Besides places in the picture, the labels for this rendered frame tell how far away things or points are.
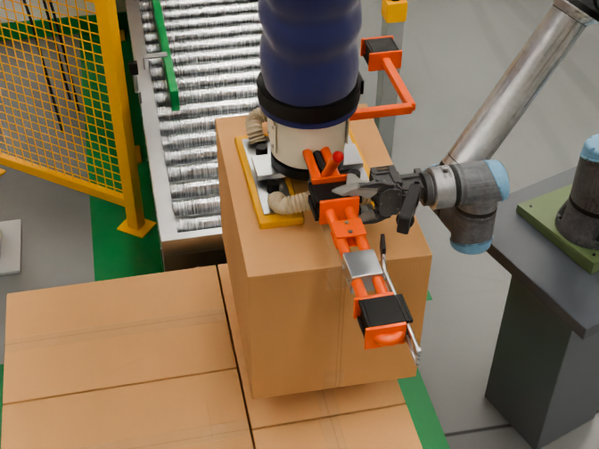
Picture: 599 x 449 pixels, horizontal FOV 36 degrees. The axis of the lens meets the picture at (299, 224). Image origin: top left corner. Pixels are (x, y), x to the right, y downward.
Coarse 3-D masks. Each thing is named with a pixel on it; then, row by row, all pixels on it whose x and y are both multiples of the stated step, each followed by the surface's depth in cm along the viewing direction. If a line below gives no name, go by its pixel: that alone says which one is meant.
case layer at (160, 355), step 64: (64, 320) 252; (128, 320) 252; (192, 320) 253; (64, 384) 235; (128, 384) 236; (192, 384) 236; (384, 384) 236; (64, 448) 221; (128, 448) 221; (192, 448) 221; (256, 448) 221; (320, 448) 221; (384, 448) 222
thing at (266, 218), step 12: (240, 144) 223; (252, 144) 222; (264, 144) 218; (240, 156) 220; (252, 168) 215; (252, 180) 212; (264, 180) 211; (276, 180) 207; (288, 180) 212; (252, 192) 209; (264, 192) 208; (288, 192) 208; (252, 204) 208; (264, 204) 205; (264, 216) 202; (276, 216) 202; (288, 216) 202; (300, 216) 202; (264, 228) 202
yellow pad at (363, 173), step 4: (352, 136) 226; (352, 140) 225; (356, 144) 223; (360, 152) 221; (360, 156) 220; (364, 160) 218; (364, 164) 217; (352, 168) 215; (356, 168) 215; (360, 168) 215; (364, 168) 216; (368, 168) 216; (340, 172) 214; (344, 172) 214; (348, 172) 214; (352, 172) 210; (356, 172) 210; (360, 172) 214; (364, 172) 214; (368, 172) 215; (360, 176) 213; (364, 176) 213; (368, 176) 214; (368, 180) 212; (372, 204) 206
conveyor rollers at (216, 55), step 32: (160, 0) 391; (192, 0) 392; (224, 0) 394; (256, 0) 397; (192, 32) 371; (224, 32) 373; (256, 32) 376; (160, 64) 356; (192, 64) 352; (224, 64) 353; (256, 64) 355; (160, 96) 335; (192, 96) 337; (224, 96) 340; (256, 96) 336; (160, 128) 322; (192, 128) 324; (192, 160) 311; (192, 192) 297; (192, 224) 283
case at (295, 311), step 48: (240, 192) 212; (240, 240) 199; (288, 240) 199; (240, 288) 214; (288, 288) 194; (336, 288) 197; (288, 336) 204; (336, 336) 207; (288, 384) 215; (336, 384) 218
